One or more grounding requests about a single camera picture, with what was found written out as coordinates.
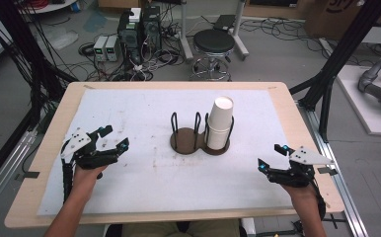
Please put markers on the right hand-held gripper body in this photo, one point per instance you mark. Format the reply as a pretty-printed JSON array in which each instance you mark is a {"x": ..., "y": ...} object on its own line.
[{"x": 295, "y": 174}]

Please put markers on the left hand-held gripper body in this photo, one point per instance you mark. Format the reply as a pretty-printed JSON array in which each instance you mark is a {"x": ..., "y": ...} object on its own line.
[{"x": 86, "y": 158}]

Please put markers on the person's left hand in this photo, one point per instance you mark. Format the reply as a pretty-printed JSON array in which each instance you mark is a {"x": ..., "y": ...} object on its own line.
[{"x": 86, "y": 177}]

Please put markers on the person's right hand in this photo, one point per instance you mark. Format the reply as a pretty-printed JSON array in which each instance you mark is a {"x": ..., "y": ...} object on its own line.
[{"x": 302, "y": 194}]

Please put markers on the black tape strip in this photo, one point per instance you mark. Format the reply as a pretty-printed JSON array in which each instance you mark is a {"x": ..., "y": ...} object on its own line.
[
  {"x": 326, "y": 171},
  {"x": 31, "y": 174}
]

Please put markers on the white table mat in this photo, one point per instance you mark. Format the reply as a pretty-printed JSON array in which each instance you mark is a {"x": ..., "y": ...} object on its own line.
[{"x": 145, "y": 187}]

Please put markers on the grey power supply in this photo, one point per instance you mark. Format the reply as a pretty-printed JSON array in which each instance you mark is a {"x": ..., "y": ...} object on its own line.
[
  {"x": 100, "y": 48},
  {"x": 112, "y": 48}
]

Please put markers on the white floor board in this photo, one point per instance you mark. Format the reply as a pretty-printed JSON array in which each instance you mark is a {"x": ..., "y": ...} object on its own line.
[{"x": 366, "y": 112}]

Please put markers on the black computer tower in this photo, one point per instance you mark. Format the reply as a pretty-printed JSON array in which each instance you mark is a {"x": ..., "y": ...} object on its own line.
[
  {"x": 151, "y": 28},
  {"x": 129, "y": 39}
]

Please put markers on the person's khaki trousers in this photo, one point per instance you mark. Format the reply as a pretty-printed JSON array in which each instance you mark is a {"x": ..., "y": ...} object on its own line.
[{"x": 182, "y": 229}]

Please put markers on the small white box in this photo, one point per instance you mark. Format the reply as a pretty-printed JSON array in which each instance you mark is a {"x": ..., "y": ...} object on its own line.
[{"x": 135, "y": 15}]

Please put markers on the white stand leg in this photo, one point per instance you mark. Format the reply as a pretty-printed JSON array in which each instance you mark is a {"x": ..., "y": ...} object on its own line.
[
  {"x": 186, "y": 36},
  {"x": 240, "y": 36}
]

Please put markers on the black round stool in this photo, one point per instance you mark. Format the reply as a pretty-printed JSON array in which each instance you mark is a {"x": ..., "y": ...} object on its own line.
[{"x": 213, "y": 41}]

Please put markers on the flat black device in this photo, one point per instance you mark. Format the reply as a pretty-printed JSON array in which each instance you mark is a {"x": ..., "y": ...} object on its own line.
[{"x": 224, "y": 22}]

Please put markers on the cardboard box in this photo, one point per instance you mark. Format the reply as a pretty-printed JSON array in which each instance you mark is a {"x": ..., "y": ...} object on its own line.
[{"x": 333, "y": 16}]

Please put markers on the aluminium rail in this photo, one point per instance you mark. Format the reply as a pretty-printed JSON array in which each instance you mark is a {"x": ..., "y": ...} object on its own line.
[
  {"x": 4, "y": 171},
  {"x": 340, "y": 184}
]

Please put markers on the black metal frame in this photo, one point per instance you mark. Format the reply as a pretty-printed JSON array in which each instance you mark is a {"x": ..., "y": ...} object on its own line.
[
  {"x": 336, "y": 62},
  {"x": 20, "y": 52}
]

